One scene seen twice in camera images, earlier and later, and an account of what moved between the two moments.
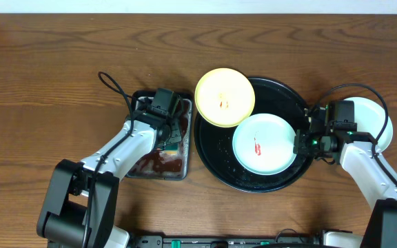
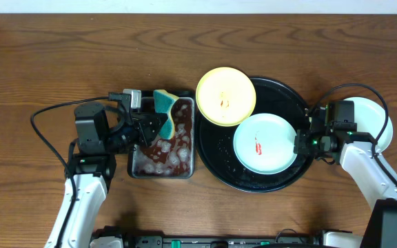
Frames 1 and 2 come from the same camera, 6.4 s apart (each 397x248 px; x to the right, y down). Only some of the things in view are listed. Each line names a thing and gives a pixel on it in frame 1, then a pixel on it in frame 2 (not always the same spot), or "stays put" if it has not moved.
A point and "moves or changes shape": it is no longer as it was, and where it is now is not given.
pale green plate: [370, 116] stays put
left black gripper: [175, 132] → [146, 127]
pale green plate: [263, 145] stays put
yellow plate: [225, 98] stays put
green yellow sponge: [171, 149] moves or changes shape
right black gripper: [300, 145] stays put
